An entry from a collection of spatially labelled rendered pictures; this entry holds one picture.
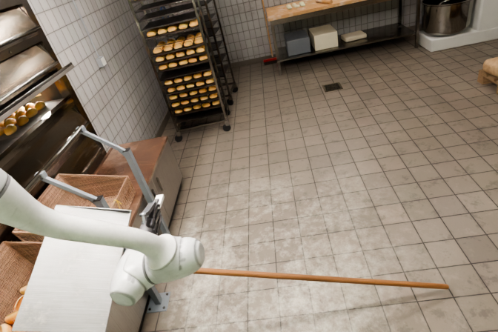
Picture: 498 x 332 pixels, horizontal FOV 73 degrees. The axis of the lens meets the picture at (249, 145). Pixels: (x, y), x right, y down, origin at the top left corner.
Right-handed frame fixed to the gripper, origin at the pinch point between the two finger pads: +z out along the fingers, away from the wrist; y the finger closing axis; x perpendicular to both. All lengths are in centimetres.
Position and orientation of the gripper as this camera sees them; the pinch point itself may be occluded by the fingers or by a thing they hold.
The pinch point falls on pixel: (158, 201)
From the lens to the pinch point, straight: 135.9
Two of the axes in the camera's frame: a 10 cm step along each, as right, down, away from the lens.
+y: 2.1, 8.3, 5.2
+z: 0.2, -5.3, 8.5
